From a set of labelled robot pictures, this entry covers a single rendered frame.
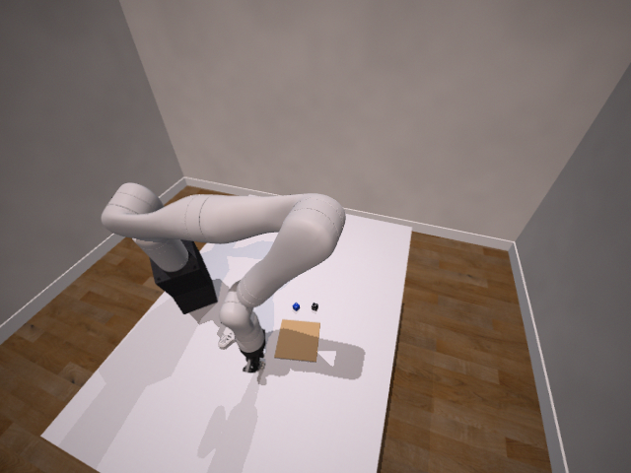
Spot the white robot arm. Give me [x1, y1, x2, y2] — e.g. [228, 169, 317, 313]
[101, 182, 346, 353]

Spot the tan flat mat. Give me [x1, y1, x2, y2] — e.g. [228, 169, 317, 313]
[274, 319, 320, 362]

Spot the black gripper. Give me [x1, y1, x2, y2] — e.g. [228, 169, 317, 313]
[239, 329, 266, 373]

